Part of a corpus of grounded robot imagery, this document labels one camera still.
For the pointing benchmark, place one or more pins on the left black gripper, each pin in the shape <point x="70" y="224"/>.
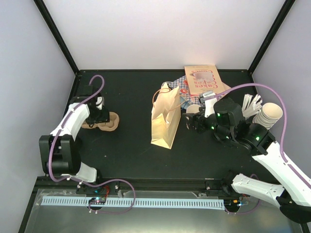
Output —
<point x="105" y="117"/>

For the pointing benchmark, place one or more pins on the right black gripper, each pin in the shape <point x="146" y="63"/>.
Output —
<point x="194" y="117"/>

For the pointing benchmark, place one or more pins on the brown pulp cup carrier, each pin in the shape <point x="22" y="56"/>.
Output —
<point x="105" y="126"/>

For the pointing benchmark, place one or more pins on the kraft paper bag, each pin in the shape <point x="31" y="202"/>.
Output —
<point x="165" y="116"/>

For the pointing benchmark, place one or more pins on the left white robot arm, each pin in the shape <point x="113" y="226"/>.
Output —
<point x="60" y="149"/>

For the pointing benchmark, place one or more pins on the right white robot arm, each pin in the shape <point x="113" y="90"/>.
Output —
<point x="292" y="195"/>

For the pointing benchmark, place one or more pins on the light blue paper bag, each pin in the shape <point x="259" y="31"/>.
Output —
<point x="185" y="105"/>

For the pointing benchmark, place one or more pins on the blue checkered paper bag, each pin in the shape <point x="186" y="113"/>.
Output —
<point x="184" y="89"/>

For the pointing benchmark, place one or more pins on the pink cakes paper bag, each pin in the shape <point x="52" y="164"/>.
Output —
<point x="203" y="72"/>

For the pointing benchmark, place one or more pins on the white stirrer packets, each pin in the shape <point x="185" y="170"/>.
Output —
<point x="251" y="105"/>

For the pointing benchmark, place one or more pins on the small circuit board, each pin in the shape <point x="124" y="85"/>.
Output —
<point x="97" y="200"/>

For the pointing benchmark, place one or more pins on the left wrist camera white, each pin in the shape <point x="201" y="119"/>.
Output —
<point x="100" y="102"/>

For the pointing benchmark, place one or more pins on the light blue cable duct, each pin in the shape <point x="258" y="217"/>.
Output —
<point x="213" y="204"/>

